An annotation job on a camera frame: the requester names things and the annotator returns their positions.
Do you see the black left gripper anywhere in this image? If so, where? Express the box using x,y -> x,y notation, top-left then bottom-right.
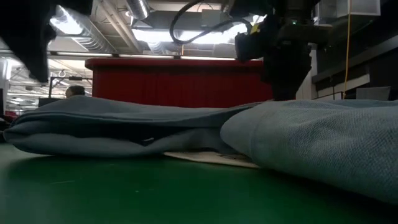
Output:
0,0 -> 94,83

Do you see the yellow plug and cable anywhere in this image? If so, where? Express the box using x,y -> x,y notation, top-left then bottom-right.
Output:
341,0 -> 352,100

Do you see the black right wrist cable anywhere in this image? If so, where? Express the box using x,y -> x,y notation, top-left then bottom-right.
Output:
169,0 -> 252,44

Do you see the white printed tote bag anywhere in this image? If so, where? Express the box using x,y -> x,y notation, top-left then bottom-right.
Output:
163,151 -> 261,169

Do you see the black monitor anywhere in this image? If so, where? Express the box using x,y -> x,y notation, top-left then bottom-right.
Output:
37,97 -> 68,108

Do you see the ceiling light strip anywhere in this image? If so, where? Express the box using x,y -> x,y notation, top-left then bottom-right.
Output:
49,51 -> 237,62

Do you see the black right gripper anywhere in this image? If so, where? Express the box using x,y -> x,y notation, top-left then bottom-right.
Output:
234,0 -> 332,101

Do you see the silver ventilation duct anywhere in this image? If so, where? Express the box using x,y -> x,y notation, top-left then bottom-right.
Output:
126,0 -> 150,20

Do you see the red plastic laundry bin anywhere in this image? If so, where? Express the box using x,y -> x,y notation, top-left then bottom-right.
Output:
84,57 -> 274,109

